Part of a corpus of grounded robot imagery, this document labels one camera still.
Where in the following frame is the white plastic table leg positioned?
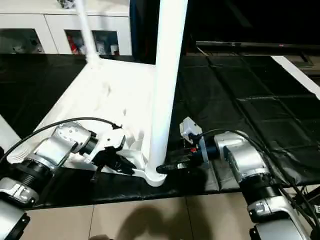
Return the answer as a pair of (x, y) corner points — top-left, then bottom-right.
(146, 0), (189, 173)
(74, 0), (101, 67)
(0, 115), (22, 157)

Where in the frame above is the white plastic children's table top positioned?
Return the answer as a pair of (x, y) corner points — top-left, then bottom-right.
(7, 56), (167, 188)

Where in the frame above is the black work mat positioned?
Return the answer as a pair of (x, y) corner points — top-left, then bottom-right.
(0, 50), (320, 210)

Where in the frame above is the red bottle in cabinet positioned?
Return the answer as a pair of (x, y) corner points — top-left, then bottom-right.
(66, 35), (77, 55)

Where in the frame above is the black metal bar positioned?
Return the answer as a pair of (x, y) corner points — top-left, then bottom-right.
(195, 41), (320, 51)

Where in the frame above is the white flat board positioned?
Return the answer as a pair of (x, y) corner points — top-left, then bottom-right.
(271, 55), (320, 100)

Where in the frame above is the dark object on cabinet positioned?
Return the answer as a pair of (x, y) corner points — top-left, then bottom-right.
(57, 0), (78, 9)

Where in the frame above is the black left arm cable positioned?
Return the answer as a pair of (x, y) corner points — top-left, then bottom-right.
(0, 117), (123, 163)

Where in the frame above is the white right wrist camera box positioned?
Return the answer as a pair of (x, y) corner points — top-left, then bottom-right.
(179, 116), (204, 146)

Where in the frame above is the white glass-door cabinet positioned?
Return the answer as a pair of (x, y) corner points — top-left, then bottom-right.
(0, 0), (133, 57)

